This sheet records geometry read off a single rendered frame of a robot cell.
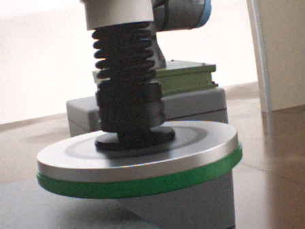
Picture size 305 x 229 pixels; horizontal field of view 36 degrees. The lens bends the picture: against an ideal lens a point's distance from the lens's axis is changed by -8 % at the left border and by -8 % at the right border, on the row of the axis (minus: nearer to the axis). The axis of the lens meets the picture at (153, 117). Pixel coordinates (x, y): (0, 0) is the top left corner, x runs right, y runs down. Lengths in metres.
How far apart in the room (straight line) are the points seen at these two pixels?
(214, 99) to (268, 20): 4.93
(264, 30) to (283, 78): 0.69
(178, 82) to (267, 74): 4.80
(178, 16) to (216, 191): 0.53
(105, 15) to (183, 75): 0.94
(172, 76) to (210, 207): 0.39
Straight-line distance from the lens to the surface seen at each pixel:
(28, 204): 0.55
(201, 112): 1.38
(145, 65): 0.49
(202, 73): 1.43
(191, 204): 1.42
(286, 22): 6.46
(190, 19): 1.54
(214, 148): 0.44
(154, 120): 0.49
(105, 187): 0.42
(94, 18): 0.49
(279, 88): 6.35
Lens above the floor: 1.00
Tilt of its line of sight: 8 degrees down
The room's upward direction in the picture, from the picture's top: 7 degrees counter-clockwise
